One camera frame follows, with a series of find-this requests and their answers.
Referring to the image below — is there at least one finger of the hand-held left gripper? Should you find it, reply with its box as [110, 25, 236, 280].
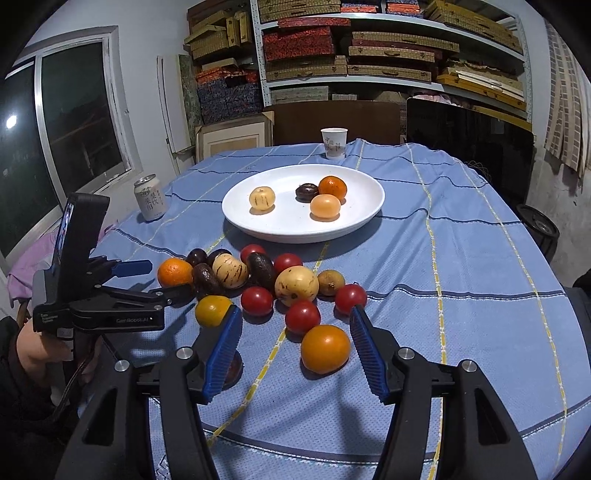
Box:
[90, 256, 153, 283]
[97, 283, 195, 309]

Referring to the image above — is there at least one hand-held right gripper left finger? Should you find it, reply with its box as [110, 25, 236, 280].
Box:
[69, 305, 243, 480]

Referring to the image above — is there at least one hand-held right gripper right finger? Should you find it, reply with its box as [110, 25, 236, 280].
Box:
[349, 305, 539, 480]

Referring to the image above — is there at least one large orange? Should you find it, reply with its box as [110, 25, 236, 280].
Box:
[157, 257, 194, 289]

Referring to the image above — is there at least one orange tomato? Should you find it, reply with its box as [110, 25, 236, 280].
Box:
[300, 325, 352, 374]

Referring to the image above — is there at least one yellow tomato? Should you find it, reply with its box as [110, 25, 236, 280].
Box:
[195, 295, 234, 328]

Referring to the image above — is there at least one dark avocado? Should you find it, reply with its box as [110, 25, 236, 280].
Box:
[247, 251, 278, 292]
[191, 263, 227, 299]

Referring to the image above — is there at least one striped pepino melon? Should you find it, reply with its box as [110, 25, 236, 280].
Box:
[212, 254, 249, 289]

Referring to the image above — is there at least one brownish yellow fruit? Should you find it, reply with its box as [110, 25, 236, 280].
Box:
[317, 270, 346, 296]

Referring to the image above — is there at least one pale yellow melon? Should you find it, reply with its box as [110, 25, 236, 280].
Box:
[274, 266, 319, 306]

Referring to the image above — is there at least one white round plate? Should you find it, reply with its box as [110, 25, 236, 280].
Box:
[222, 164, 385, 244]

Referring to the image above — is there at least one person's left forearm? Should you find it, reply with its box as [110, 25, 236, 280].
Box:
[0, 316, 81, 480]

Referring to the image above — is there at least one person's left hand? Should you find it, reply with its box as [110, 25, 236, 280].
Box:
[17, 330, 100, 384]

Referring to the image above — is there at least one pink cloth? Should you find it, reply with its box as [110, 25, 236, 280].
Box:
[7, 222, 118, 308]

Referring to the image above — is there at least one white drink can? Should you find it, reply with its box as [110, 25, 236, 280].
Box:
[134, 174, 167, 222]

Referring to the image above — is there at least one blue striped tablecloth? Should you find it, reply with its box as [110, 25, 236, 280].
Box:
[88, 138, 578, 480]

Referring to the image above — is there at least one small pale striped melon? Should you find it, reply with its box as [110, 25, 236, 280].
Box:
[249, 186, 277, 214]

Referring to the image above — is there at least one pale orange persimmon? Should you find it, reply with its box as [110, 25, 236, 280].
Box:
[310, 194, 341, 221]

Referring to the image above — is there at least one aluminium sliding window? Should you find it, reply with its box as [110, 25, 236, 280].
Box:
[0, 27, 145, 271]

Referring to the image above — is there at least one white board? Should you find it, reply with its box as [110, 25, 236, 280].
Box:
[157, 54, 195, 156]

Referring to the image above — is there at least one orange tangerine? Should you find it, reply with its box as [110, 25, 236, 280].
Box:
[318, 176, 347, 202]

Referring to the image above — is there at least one green patterned panel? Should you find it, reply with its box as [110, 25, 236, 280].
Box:
[179, 54, 205, 139]

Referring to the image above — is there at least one pile of blue red boxes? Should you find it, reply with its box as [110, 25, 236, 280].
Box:
[185, 4, 265, 126]

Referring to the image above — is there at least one black round stool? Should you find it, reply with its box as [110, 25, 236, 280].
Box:
[515, 203, 560, 260]

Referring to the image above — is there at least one white paper cup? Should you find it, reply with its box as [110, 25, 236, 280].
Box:
[321, 128, 347, 160]

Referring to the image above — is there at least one black flat panel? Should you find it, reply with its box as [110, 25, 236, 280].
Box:
[405, 98, 536, 209]

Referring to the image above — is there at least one metal shelf rack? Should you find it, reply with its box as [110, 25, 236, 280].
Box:
[249, 0, 533, 121]

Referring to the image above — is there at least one brown wooden board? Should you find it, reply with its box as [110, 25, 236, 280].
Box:
[271, 100, 403, 146]

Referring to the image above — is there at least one stack of woven flat boxes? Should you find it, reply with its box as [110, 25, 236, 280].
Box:
[256, 0, 527, 106]

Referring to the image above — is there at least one hanging beige checked cloth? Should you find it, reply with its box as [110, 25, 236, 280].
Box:
[544, 21, 591, 178]

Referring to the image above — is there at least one black cable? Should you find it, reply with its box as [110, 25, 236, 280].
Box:
[58, 339, 95, 418]

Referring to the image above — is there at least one wooden picture frame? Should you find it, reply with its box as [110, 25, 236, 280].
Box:
[195, 112, 274, 163]

